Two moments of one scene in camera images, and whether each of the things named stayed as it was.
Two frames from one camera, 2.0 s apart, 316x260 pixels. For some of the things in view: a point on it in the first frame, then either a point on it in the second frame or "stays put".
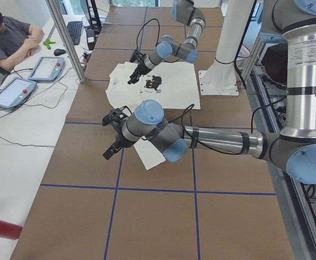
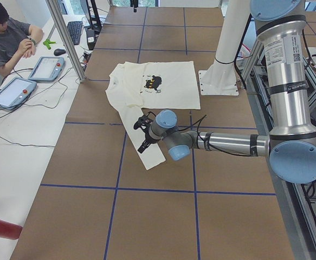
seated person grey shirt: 7,41 stays put
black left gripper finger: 113,150 → 143,147
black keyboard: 75,28 stays put
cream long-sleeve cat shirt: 174,85 stays put
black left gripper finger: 108,153 → 141,149
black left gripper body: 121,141 → 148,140
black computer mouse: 58,52 stays put
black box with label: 91,38 stays put
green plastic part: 46,43 stays put
